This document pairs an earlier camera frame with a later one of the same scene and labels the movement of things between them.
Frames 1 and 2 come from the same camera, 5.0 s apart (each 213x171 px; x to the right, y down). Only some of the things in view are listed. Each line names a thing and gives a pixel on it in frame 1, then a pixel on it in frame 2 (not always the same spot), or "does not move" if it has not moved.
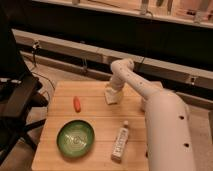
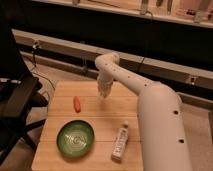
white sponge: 111,96 -> 103,83
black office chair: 19,92 does not move
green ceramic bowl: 75,138 does not move
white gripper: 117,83 -> 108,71
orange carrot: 77,104 does not move
